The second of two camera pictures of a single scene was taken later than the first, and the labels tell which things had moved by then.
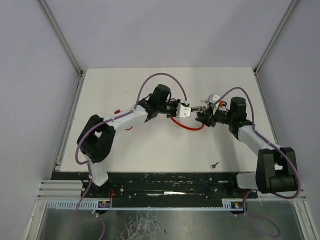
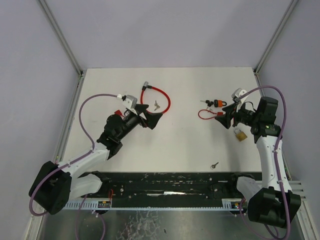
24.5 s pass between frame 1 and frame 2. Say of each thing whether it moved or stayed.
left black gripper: moved
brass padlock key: stayed
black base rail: stayed
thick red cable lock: moved
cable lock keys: moved
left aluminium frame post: stayed
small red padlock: stayed
